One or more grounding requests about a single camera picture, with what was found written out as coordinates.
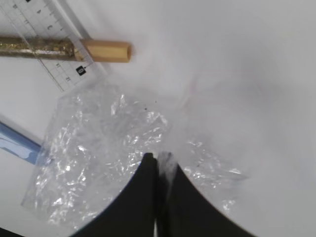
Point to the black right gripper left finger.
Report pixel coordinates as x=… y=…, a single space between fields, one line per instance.
x=132 y=213

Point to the gold glitter pen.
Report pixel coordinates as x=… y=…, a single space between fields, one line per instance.
x=64 y=49

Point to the clear plastic sheet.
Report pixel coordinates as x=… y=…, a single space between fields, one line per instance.
x=95 y=142

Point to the clear plastic ruler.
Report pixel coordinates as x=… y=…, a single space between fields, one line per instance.
x=42 y=30

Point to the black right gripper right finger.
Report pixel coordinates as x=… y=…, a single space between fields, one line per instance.
x=182 y=211

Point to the blue scissors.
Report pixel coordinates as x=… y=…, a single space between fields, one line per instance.
x=18 y=144

